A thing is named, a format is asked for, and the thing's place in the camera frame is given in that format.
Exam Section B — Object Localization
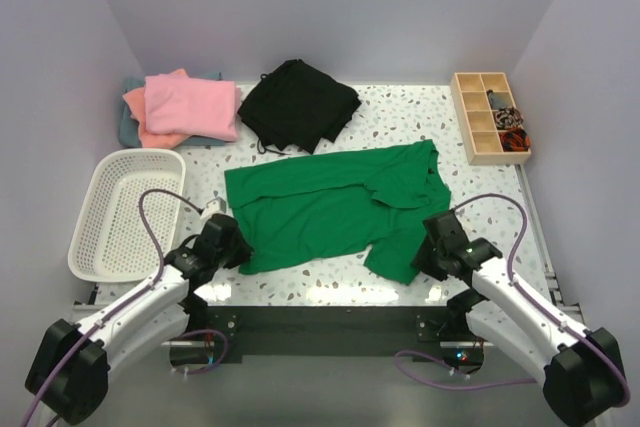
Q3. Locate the grey rolled sock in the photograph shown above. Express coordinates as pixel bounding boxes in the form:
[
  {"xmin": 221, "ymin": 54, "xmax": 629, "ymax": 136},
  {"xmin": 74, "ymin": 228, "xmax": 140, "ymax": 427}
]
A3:
[{"xmin": 486, "ymin": 89, "xmax": 512, "ymax": 110}]

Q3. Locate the salmon folded t shirt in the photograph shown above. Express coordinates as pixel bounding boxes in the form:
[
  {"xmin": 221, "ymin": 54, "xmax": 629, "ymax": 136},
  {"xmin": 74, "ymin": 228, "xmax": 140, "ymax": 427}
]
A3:
[{"xmin": 118, "ymin": 77, "xmax": 189, "ymax": 149}]

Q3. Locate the orange black sock roll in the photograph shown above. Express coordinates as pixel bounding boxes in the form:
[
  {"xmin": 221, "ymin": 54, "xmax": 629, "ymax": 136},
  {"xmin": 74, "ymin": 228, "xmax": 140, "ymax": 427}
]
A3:
[{"xmin": 499, "ymin": 127, "xmax": 531, "ymax": 152}]

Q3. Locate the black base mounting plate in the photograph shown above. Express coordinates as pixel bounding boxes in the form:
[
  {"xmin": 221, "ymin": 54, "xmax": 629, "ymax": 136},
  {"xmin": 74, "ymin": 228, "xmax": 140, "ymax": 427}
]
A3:
[{"xmin": 164, "ymin": 296, "xmax": 501, "ymax": 366}]

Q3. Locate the green t shirt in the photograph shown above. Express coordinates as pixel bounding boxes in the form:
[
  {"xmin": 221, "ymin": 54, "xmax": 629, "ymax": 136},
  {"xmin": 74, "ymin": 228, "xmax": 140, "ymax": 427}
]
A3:
[{"xmin": 225, "ymin": 140, "xmax": 451, "ymax": 285}]

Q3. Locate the black folded garment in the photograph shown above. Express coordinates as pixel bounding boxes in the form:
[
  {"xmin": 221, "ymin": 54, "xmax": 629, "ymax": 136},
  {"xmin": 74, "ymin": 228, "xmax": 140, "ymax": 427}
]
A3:
[{"xmin": 238, "ymin": 59, "xmax": 361, "ymax": 154}]

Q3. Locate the black white patterned sock roll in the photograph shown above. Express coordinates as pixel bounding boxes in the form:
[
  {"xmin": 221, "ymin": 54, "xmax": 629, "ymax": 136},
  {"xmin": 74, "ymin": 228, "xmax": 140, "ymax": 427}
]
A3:
[{"xmin": 492, "ymin": 106, "xmax": 524, "ymax": 130}]

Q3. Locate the white perforated laundry basket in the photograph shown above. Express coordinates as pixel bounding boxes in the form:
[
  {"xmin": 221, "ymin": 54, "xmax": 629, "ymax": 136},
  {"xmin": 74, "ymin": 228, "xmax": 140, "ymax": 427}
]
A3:
[{"xmin": 67, "ymin": 148, "xmax": 186, "ymax": 283}]

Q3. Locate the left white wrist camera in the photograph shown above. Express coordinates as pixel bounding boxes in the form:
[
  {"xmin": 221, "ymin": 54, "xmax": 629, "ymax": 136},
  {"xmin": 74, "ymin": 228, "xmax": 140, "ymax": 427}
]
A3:
[{"xmin": 200, "ymin": 198, "xmax": 227, "ymax": 219}]

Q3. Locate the pink folded t shirt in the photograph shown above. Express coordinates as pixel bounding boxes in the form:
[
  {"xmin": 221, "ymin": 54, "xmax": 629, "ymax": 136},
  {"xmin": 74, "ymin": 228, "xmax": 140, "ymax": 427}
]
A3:
[{"xmin": 144, "ymin": 74, "xmax": 240, "ymax": 142}]

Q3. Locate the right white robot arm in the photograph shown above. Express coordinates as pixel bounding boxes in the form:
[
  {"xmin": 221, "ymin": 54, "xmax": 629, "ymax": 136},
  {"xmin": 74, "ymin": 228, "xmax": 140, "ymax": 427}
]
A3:
[{"xmin": 412, "ymin": 211, "xmax": 630, "ymax": 426}]

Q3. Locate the wooden compartment organizer box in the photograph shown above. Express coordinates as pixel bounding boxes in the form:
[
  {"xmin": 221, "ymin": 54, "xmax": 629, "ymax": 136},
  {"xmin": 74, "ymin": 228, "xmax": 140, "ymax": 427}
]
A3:
[{"xmin": 450, "ymin": 72, "xmax": 532, "ymax": 166}]

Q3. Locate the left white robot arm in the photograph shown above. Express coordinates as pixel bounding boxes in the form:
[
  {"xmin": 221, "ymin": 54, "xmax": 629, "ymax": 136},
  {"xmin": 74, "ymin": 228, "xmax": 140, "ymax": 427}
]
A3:
[{"xmin": 25, "ymin": 213, "xmax": 253, "ymax": 426}]

